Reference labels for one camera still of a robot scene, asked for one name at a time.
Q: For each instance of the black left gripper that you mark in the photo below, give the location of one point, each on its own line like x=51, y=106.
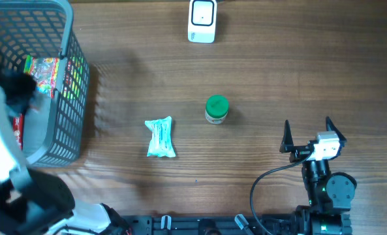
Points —
x=20, y=108

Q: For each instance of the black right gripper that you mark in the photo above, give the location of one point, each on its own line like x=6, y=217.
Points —
x=299, y=151

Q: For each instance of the Haribo gummy candy bag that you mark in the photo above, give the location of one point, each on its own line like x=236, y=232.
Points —
x=44, y=71

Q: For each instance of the red Nescafe stick sachet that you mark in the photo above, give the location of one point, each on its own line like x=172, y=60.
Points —
x=18, y=130

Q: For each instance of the green lid jar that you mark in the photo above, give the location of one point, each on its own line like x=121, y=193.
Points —
x=217, y=107

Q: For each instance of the teal tissue packet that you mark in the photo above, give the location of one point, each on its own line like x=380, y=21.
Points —
x=160, y=144

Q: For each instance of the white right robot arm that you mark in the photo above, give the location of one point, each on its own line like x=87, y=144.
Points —
x=329, y=194

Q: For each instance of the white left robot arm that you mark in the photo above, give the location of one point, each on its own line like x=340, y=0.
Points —
x=31, y=201

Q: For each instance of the white barcode scanner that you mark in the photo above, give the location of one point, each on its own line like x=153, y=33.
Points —
x=202, y=21

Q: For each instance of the grey plastic shopping basket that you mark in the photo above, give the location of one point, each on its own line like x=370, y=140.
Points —
x=37, y=37

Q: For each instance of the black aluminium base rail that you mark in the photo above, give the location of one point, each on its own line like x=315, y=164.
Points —
x=212, y=225

